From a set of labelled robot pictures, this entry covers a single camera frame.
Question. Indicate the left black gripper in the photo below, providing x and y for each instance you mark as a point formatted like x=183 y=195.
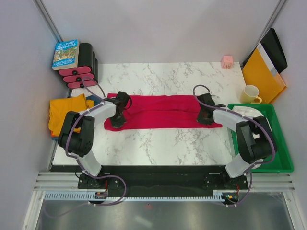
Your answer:
x=117 y=124

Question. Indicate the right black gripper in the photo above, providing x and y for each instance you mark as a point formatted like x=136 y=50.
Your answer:
x=199 y=119

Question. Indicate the red t-shirt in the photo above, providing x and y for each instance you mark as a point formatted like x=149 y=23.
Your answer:
x=154 y=112

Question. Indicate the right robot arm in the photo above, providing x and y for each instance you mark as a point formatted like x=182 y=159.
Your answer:
x=228 y=118

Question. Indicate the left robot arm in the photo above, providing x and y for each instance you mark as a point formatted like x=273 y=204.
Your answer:
x=77 y=133

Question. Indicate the blue folded t-shirt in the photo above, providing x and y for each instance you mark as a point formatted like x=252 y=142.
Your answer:
x=93 y=97

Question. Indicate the white crumpled t-shirt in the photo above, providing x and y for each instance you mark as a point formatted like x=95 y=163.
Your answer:
x=254 y=137

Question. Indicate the black pink drawer organizer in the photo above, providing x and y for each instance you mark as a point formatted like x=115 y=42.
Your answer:
x=86 y=73

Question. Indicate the yellow mug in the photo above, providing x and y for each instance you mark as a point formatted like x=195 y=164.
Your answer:
x=250 y=95

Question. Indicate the pink cube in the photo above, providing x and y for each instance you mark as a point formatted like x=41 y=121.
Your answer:
x=227 y=62

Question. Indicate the yellow folded t-shirt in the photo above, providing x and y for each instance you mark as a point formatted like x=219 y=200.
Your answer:
x=64 y=112

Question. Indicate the orange folder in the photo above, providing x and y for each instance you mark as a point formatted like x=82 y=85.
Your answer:
x=261 y=72

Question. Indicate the blue treehouse book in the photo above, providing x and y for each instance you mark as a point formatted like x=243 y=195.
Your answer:
x=66 y=55

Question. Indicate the orange folded t-shirt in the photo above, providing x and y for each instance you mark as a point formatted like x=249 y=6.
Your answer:
x=75 y=130

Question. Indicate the green plastic bin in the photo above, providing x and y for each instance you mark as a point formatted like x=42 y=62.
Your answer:
x=282 y=162

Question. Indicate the black white folder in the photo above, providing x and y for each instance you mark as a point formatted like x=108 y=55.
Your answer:
x=272 y=46

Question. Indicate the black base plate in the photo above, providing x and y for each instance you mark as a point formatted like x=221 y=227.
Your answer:
x=139 y=180

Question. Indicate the white slotted cable duct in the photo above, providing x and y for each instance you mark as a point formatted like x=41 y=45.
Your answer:
x=99 y=197

